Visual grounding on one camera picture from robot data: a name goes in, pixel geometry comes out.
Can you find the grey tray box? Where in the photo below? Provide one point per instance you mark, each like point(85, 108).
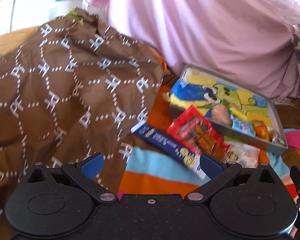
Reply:
point(227, 131)

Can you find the cartoon drawing paper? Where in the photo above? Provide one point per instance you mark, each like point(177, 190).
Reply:
point(205, 90)

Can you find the brown PF patterned cloth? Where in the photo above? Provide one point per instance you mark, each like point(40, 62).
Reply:
point(74, 88)

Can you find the pink fabric cover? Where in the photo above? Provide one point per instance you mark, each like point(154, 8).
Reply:
point(244, 40)

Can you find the dark blue snack bar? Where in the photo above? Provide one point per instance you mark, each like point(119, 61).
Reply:
point(169, 146)

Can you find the colourful cartoon blanket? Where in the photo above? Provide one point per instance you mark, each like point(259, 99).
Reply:
point(151, 172)

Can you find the light blue snack packet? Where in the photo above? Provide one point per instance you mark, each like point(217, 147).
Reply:
point(243, 127)

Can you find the yellow gold snack packet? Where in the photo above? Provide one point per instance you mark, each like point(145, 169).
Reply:
point(260, 123)

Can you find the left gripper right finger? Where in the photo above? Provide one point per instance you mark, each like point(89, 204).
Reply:
point(242, 202)

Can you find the round rice cracker packet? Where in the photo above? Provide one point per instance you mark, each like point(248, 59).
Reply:
point(219, 113)

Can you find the orange mandarin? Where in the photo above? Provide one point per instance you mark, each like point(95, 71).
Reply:
point(262, 132)

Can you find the white egg snack packet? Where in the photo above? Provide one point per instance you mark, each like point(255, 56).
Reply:
point(244, 154)

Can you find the clear seaweed cracker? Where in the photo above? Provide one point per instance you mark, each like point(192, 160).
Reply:
point(274, 137)

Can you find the red snack packet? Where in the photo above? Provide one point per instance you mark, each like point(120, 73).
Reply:
point(196, 133)

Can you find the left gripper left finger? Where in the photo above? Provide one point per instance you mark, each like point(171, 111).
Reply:
point(58, 202)

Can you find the yellow green snack packet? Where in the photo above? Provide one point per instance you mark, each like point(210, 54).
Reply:
point(237, 113)

